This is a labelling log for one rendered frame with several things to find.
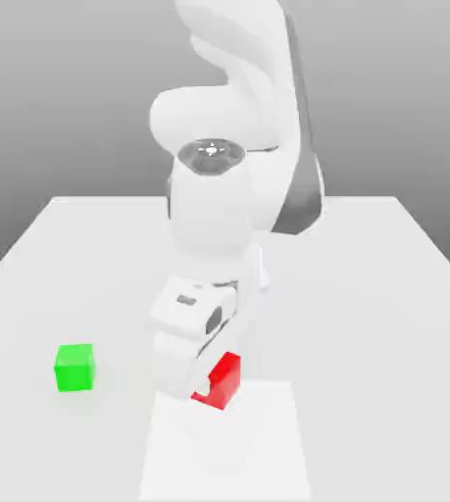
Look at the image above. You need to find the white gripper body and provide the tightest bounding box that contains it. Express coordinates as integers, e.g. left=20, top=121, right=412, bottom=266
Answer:
left=151, top=245, right=270, bottom=400

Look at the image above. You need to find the small green cube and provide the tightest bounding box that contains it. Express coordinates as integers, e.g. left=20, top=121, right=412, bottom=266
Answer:
left=53, top=343, right=97, bottom=393

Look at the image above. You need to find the small red cube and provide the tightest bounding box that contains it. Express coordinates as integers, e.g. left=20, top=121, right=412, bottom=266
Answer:
left=189, top=351, right=242, bottom=412

